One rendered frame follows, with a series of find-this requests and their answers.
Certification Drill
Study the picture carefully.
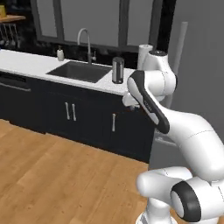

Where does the grey fridge drawer handle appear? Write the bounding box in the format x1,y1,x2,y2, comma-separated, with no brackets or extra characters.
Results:
154,136,178,147

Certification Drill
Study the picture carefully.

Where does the dark grey cylindrical canister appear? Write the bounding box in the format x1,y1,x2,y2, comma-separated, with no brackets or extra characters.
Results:
111,56,126,85

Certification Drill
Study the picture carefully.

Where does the hanging grey kitchen tool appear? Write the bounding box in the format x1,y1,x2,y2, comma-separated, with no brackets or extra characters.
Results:
0,24,6,47
9,24,17,48
15,24,22,50

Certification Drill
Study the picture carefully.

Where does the wide black cupboard door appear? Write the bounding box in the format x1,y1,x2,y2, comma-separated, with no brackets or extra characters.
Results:
101,100,156,164

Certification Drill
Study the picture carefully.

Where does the grey fridge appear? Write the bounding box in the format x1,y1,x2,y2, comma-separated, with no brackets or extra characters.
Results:
148,0,224,187

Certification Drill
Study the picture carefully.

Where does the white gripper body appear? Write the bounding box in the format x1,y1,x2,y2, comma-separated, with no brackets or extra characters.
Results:
122,91,144,111

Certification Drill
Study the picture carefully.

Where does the silver curved tap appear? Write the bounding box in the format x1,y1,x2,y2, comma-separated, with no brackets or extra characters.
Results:
76,27,97,66

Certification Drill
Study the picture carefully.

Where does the silver cupboard handle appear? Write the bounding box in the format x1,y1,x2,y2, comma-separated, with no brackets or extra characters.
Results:
111,112,117,133
71,102,78,123
64,101,71,122

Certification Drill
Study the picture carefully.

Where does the silver dishwasher handle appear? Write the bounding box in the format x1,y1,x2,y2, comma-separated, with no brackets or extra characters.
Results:
0,81,32,93

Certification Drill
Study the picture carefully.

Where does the white paper towel roll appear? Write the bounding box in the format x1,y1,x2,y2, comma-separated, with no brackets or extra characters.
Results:
136,43,154,71

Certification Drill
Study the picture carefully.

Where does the wooden wall shelf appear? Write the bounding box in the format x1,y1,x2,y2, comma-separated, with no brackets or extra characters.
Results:
0,14,27,24

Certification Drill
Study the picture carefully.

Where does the dark sink basin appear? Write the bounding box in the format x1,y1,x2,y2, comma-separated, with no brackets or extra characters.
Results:
45,59,114,84

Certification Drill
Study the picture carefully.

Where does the black dishwasher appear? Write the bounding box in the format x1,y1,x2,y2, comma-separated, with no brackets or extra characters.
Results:
0,72,33,130

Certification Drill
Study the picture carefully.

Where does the white soap dispenser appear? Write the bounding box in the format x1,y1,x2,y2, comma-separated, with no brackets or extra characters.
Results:
56,45,66,62

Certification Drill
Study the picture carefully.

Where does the grey framed window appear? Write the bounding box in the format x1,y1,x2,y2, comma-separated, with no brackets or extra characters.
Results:
30,0,165,54

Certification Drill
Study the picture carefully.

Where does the long pale fridge door handle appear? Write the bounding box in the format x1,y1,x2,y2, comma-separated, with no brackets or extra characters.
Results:
164,21,189,109

